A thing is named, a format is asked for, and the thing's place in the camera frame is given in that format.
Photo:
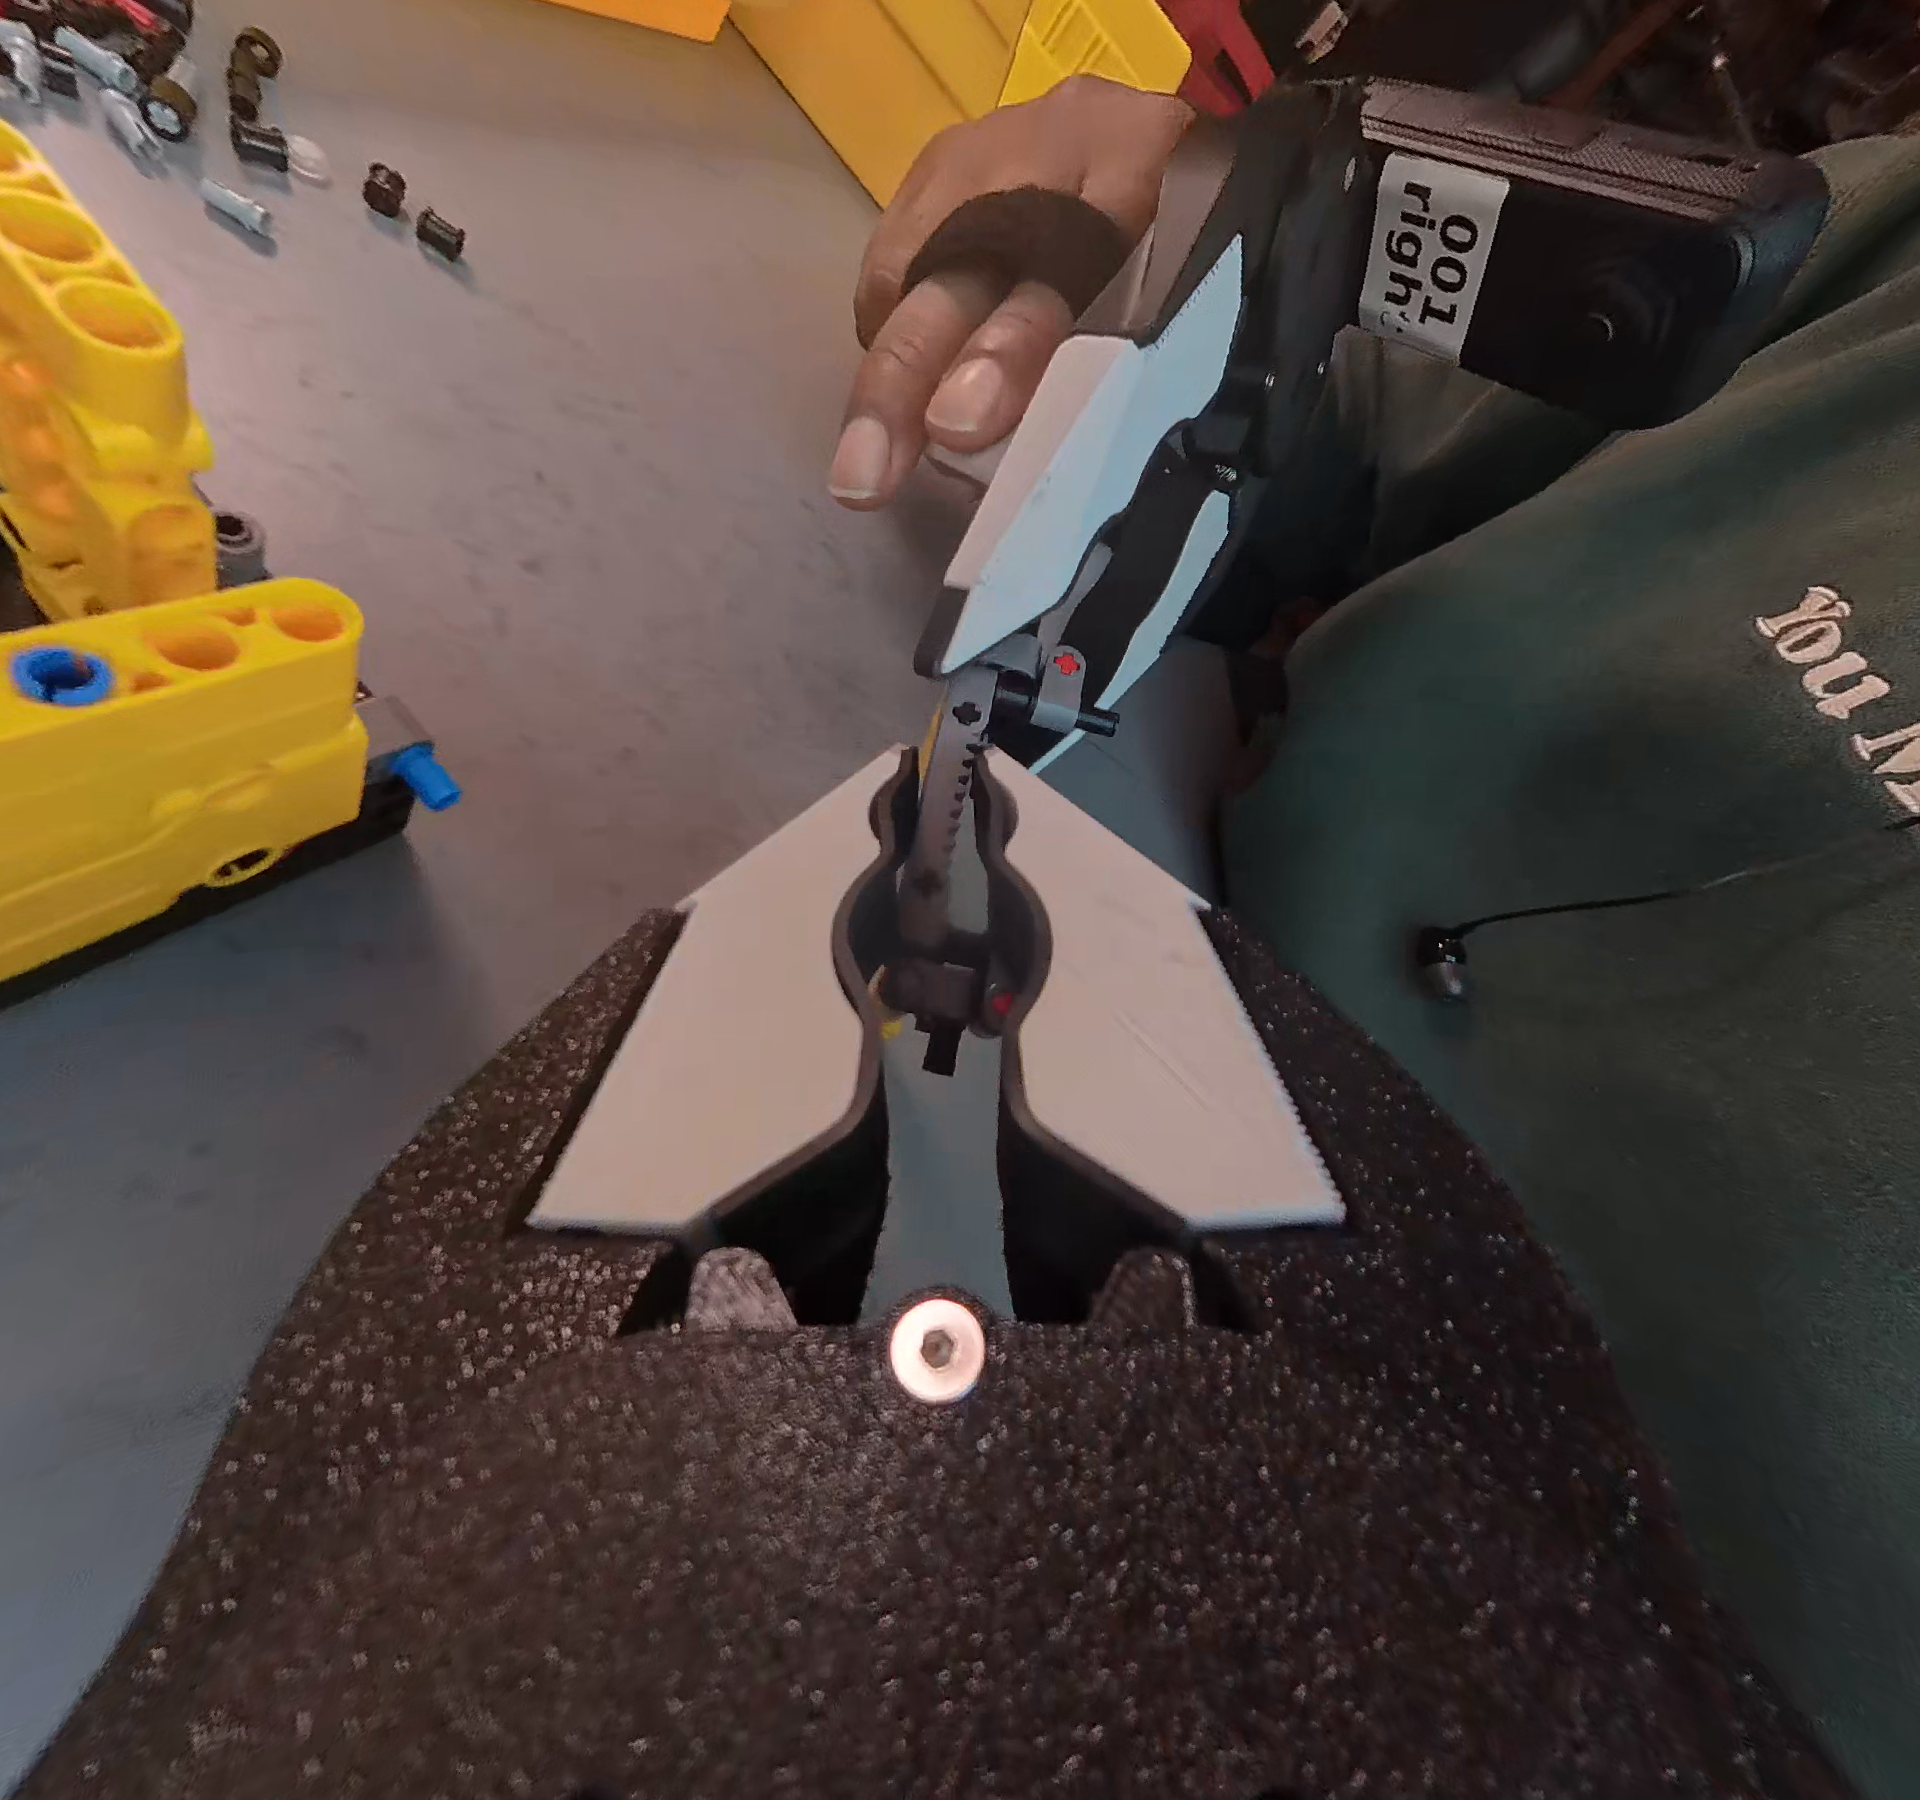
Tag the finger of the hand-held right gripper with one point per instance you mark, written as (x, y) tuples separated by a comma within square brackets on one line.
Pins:
[(1194, 571), (1081, 480)]

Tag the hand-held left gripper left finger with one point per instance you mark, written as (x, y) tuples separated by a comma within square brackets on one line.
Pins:
[(705, 1080)]

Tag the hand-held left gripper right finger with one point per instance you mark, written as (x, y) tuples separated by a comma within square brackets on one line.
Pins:
[(1170, 1080)]

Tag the yellow lego blade with connector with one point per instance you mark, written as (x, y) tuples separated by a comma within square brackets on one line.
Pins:
[(1051, 696)]

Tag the grey grille yellow lego assembly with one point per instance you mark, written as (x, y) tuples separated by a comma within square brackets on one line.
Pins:
[(947, 869)]

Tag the yellow black lego robot model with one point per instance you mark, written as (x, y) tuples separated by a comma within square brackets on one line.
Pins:
[(179, 781)]

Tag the person's right hand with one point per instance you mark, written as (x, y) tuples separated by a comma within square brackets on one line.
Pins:
[(1021, 136)]

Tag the person's green sweater torso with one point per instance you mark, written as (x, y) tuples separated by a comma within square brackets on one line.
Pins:
[(1577, 1080)]

